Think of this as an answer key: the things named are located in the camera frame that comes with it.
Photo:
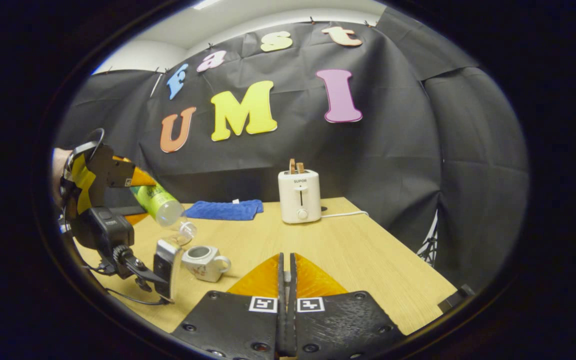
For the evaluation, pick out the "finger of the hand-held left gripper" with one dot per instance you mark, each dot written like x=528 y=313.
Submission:
x=128 y=210
x=120 y=172

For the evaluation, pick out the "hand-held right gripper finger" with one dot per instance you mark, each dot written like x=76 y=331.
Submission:
x=281 y=280
x=292 y=280

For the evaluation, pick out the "green label water bottle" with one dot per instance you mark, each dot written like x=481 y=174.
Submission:
x=160 y=202

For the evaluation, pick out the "white ceramic teacup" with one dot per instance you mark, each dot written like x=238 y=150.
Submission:
x=208 y=270

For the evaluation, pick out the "white toaster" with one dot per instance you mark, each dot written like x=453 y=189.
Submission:
x=298 y=200

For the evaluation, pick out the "blue towel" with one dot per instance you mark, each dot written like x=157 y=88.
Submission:
x=223 y=211

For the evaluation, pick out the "toasted bread slice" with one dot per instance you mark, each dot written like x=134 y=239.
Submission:
x=292 y=166
x=300 y=168

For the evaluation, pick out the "white lattice object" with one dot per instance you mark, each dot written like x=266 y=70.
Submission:
x=430 y=247

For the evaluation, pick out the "black backdrop cloth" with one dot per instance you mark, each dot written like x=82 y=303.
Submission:
x=393 y=160

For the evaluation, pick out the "ceiling light panel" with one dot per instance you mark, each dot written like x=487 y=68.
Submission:
x=205 y=4

